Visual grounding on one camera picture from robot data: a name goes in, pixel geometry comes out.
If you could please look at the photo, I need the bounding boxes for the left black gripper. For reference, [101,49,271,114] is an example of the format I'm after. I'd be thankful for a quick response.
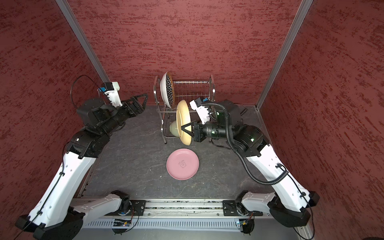
[100,93,149,136]

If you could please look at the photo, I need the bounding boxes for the yellow bear plate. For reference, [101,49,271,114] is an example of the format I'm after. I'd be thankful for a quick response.
[176,100,192,146]

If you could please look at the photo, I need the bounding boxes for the white patterned deep plate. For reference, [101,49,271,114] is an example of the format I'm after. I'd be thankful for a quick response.
[160,72,175,109]

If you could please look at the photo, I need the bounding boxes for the steel two-tier dish rack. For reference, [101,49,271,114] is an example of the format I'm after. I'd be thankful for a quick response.
[152,74,216,145]

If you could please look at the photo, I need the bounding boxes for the pink bear plate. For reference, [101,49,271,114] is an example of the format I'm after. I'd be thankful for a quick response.
[166,149,200,181]

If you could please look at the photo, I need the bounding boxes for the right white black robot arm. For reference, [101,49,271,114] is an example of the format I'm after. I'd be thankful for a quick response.
[176,98,320,228]

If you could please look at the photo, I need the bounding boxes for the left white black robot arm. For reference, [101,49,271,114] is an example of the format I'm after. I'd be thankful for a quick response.
[16,94,148,240]

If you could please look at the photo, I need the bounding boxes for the pale green bowl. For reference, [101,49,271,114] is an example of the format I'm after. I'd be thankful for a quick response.
[169,121,179,138]

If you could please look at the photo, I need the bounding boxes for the right base circuit board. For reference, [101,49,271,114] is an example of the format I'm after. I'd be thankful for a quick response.
[238,219,255,235]

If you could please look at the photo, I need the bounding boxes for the base circuit board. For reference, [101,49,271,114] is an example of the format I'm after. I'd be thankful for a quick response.
[111,219,134,235]
[238,219,255,235]

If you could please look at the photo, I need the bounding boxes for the left base circuit board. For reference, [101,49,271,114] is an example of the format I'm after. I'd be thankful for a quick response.
[111,219,134,235]

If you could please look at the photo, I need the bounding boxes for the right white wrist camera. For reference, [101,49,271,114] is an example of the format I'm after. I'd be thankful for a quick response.
[190,97,211,125]

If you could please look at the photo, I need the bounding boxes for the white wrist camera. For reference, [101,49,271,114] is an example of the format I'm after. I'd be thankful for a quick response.
[190,97,211,125]
[101,82,123,107]

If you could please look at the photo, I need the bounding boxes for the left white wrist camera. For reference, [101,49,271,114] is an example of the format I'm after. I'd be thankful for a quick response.
[101,82,123,107]

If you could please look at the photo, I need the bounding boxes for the aluminium front rail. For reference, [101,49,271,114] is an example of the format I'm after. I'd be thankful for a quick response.
[83,192,311,232]

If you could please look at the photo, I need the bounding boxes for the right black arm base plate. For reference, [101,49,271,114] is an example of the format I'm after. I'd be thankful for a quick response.
[222,200,264,217]

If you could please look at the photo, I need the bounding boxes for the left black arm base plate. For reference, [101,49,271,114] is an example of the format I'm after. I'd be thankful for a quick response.
[106,200,147,218]

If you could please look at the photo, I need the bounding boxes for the right black corrugated cable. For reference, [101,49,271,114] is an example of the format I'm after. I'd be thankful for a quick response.
[199,101,290,186]

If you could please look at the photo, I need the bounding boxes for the left aluminium corner post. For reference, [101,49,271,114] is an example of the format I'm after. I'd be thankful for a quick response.
[55,0,111,83]

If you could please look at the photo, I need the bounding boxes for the aluminium corner post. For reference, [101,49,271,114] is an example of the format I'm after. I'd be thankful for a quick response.
[256,0,313,112]
[55,0,111,83]

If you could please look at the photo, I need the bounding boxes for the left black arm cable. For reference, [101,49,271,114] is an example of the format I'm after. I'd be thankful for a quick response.
[13,74,103,240]

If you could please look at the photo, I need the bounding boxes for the right aluminium corner post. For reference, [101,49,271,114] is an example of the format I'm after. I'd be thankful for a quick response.
[256,0,313,112]

